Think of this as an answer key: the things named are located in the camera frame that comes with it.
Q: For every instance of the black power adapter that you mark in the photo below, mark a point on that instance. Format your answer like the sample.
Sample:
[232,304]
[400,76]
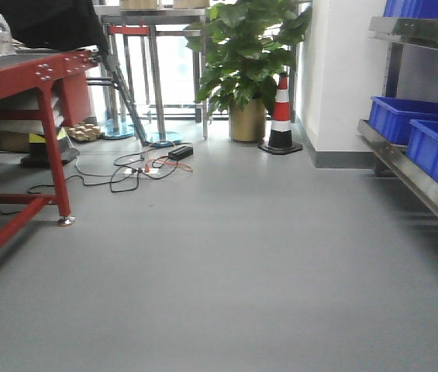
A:
[180,153]

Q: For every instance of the gold plant pot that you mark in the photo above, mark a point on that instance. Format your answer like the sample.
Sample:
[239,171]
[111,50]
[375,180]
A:
[247,124]

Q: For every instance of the orange white traffic cone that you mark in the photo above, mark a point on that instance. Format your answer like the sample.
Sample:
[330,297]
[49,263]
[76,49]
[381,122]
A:
[280,140]

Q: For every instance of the white power strip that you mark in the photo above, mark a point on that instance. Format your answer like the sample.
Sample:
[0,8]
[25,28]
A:
[149,171]

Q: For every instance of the blue round base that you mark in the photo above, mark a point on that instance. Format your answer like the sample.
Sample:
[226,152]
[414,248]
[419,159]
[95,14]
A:
[122,130]

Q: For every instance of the stacked wooden blocks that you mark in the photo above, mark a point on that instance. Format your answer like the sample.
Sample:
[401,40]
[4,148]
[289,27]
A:
[84,132]

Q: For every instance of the green potted plant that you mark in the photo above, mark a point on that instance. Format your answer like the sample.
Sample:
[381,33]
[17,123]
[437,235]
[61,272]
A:
[247,44]

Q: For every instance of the lower left blue bin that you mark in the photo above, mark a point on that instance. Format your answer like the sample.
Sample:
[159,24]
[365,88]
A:
[391,116]

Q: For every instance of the red metal table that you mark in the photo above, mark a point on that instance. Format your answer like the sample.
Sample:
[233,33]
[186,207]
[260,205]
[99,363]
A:
[47,73]

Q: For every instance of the black cloth cover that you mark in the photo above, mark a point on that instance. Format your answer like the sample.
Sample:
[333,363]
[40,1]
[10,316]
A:
[55,25]

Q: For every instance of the upper left blue bin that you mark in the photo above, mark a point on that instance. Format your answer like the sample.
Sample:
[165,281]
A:
[418,9]

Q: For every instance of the steel frame table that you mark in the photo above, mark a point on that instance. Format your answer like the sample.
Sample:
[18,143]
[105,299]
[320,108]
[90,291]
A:
[160,22]

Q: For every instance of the stainless steel shelf rail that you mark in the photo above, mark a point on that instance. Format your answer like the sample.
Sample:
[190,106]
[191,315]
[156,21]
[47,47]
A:
[399,32]

